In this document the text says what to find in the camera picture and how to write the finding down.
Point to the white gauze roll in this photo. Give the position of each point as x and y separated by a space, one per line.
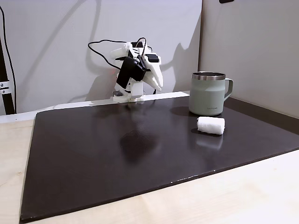
211 125

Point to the grey table clamp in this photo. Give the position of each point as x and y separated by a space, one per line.
117 93

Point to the sage green steel mug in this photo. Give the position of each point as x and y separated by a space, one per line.
205 98

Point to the black table mat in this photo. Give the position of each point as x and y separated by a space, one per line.
93 151

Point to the black camera box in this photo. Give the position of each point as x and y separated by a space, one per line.
127 72

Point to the black wall fixture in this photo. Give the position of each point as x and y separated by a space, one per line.
226 1

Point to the black stand with white bracket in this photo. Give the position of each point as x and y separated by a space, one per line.
5 100

